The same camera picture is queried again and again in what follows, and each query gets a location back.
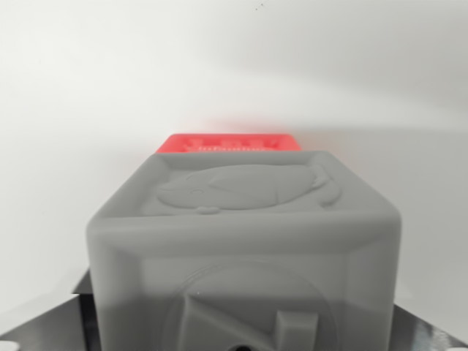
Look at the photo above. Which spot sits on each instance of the black-padded silver gripper right finger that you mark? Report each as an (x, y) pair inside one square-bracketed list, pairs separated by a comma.
[(420, 334)]

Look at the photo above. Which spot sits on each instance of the black-padded silver gripper left finger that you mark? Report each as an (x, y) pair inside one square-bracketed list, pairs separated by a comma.
[(55, 321)]

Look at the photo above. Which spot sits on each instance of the grey embossed plastic cube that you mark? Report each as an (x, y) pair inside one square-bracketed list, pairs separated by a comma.
[(241, 248)]

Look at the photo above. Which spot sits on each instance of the red embossed plastic cube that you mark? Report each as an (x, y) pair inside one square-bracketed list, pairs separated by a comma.
[(175, 144)]

